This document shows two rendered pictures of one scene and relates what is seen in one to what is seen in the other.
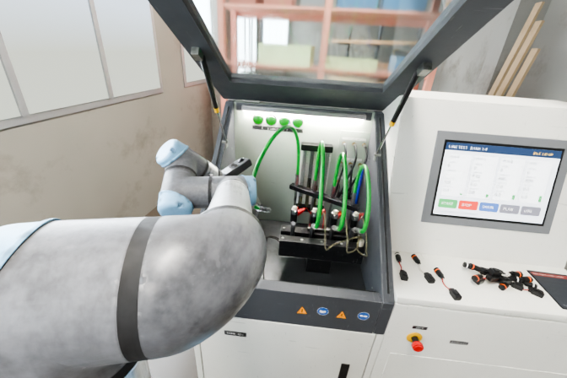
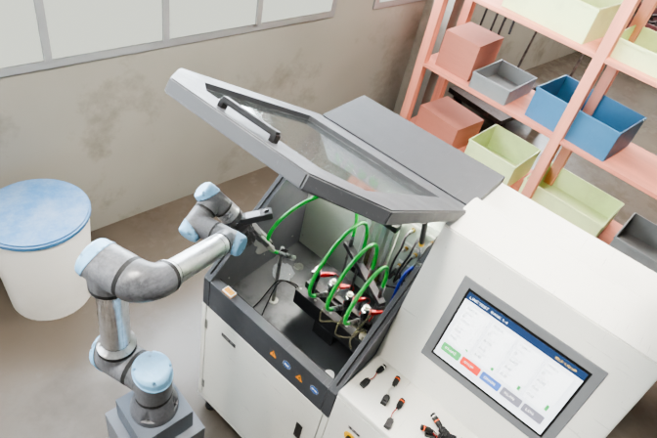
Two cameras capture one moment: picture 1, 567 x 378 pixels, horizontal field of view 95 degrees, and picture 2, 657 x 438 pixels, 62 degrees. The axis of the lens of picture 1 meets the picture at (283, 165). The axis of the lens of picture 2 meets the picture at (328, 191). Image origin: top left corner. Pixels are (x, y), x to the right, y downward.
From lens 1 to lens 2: 1.26 m
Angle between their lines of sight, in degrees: 28
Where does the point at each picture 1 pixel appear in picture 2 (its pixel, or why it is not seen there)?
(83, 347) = (104, 284)
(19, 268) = (98, 258)
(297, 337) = (268, 374)
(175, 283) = (126, 282)
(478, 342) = not seen: outside the picture
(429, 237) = (423, 372)
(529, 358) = not seen: outside the picture
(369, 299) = (320, 379)
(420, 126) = (450, 262)
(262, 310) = (247, 334)
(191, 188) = (200, 226)
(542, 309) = not seen: outside the picture
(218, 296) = (137, 292)
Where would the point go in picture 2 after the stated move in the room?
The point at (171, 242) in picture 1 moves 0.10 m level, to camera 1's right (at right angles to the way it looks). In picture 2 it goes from (131, 271) to (157, 293)
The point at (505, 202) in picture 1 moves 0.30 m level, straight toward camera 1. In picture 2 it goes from (508, 388) to (418, 391)
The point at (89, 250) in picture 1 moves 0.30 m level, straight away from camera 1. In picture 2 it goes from (113, 261) to (132, 185)
